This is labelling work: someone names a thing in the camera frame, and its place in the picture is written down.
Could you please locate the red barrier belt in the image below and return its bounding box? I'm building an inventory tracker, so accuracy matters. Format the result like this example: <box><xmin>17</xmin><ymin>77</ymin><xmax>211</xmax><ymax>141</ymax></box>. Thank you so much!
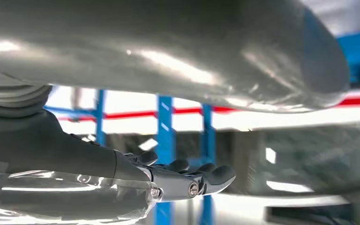
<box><xmin>57</xmin><ymin>97</ymin><xmax>360</xmax><ymax>122</ymax></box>

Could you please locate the blue metal shelf rack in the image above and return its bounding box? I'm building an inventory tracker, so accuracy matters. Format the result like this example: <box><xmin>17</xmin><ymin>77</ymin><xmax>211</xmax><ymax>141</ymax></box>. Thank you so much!
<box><xmin>43</xmin><ymin>15</ymin><xmax>360</xmax><ymax>225</ymax></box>

